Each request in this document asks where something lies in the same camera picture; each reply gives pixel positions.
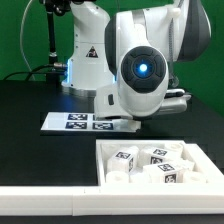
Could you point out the black camera stand pole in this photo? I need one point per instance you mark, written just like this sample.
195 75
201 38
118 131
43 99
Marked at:
59 8

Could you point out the white marker base sheet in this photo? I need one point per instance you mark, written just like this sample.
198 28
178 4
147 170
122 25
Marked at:
83 122

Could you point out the white L-shaped corner fence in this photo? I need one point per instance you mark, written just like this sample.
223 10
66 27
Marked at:
122 199

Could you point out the white square tabletop tray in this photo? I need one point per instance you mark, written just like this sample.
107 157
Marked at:
204 171

